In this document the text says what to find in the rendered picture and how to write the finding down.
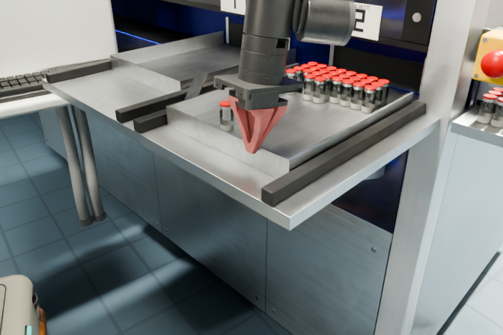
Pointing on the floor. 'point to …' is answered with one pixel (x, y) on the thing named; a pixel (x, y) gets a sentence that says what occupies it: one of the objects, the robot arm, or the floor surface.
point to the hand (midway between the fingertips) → (251, 146)
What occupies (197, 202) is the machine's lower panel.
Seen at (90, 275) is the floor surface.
